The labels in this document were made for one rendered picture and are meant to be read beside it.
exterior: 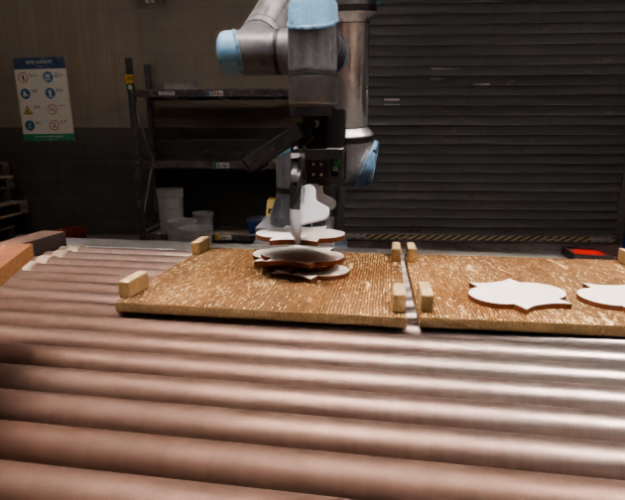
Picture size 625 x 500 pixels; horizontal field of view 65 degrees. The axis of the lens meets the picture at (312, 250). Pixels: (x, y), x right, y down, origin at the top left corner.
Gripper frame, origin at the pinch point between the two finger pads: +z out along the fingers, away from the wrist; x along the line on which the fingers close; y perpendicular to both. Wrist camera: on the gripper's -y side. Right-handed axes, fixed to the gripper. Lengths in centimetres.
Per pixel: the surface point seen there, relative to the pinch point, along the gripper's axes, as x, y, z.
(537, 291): -5.5, 36.1, 6.3
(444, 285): -1.7, 23.5, 7.2
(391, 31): 470, 14, -119
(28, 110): 440, -389, -41
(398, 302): -15.6, 15.9, 5.5
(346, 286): -4.6, 8.2, 7.2
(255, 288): -7.7, -5.7, 7.2
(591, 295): -6.2, 43.3, 6.3
